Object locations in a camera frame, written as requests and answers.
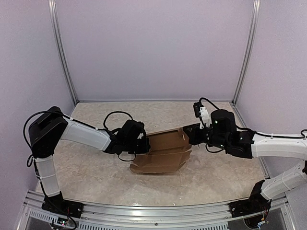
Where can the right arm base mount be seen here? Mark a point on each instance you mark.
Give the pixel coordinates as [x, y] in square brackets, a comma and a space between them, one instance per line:
[254, 204]

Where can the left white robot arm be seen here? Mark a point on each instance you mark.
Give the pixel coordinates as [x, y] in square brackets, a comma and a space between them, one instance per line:
[53, 125]

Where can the left aluminium corner post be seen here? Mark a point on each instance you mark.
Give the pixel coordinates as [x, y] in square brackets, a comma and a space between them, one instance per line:
[60, 49]

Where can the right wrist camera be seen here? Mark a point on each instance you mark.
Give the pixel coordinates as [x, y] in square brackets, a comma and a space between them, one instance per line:
[202, 113]

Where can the brown cardboard box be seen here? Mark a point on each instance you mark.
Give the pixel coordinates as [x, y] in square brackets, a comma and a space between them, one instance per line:
[169, 151]

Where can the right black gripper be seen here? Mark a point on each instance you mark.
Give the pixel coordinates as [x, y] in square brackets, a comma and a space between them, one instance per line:
[194, 137]

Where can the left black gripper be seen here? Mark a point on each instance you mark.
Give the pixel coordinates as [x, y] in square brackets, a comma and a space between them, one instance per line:
[146, 147]

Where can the right aluminium corner post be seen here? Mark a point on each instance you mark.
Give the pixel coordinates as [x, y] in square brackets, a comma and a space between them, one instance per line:
[248, 51]

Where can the small circuit board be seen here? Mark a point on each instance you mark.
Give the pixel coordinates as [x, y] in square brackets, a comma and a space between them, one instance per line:
[63, 222]

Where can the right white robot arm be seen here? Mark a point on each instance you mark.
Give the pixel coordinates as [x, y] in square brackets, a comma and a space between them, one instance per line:
[248, 144]

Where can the aluminium corner post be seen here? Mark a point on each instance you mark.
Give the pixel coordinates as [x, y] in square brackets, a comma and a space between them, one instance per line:
[248, 51]
[60, 49]

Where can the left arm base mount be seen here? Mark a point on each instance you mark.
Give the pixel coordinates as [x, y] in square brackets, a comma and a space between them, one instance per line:
[57, 204]

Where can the front aluminium frame rail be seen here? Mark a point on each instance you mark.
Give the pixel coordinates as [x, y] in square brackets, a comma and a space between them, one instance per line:
[95, 216]

